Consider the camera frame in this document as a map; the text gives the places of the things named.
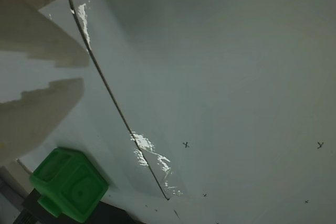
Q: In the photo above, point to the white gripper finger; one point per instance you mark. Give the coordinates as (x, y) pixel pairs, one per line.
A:
(39, 119)
(39, 35)

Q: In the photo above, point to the green cube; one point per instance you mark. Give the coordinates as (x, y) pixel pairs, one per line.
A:
(71, 182)

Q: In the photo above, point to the white paper sheet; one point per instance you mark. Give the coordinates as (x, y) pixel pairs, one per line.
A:
(92, 134)
(236, 77)

